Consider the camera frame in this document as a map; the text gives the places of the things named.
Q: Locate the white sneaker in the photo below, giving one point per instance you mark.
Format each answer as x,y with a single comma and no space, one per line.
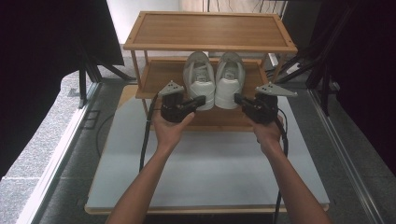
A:
199,84
229,84

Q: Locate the person's right hand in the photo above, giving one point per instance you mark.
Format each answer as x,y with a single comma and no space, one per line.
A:
267,135

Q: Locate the black curtain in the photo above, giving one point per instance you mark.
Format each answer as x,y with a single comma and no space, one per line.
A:
37,62
367,77

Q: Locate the person's left hand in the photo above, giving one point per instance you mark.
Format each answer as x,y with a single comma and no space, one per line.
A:
168,133

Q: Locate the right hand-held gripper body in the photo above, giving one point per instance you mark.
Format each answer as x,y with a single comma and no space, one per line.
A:
261,109

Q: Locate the wooden three-tier shoe rack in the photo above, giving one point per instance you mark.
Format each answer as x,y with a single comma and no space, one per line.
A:
208,29

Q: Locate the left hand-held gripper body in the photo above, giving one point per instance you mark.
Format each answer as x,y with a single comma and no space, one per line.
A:
174,109

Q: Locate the aluminium rail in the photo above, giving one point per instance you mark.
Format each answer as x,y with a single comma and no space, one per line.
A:
59,155
345,155

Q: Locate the black metal stand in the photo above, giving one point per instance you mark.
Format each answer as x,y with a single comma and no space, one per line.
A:
323,84
82,84

